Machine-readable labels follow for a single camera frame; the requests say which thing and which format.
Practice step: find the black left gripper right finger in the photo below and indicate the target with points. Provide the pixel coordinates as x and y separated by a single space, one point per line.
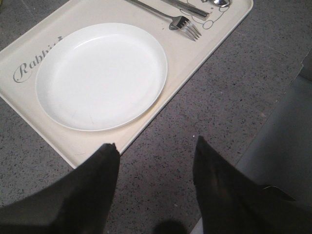
230 203

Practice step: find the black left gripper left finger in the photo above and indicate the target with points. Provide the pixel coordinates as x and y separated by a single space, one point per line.
78 203

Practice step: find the white round plate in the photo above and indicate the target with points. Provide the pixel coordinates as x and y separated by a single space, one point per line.
101 77

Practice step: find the silver fork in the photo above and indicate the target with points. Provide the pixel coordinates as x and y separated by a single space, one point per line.
180 23

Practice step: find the silver table knife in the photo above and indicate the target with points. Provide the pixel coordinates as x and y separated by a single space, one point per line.
194 11

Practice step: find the silver spoon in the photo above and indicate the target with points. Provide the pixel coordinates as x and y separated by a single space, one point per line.
220 3

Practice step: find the cream rabbit serving tray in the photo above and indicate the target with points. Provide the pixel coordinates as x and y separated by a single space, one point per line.
20 60

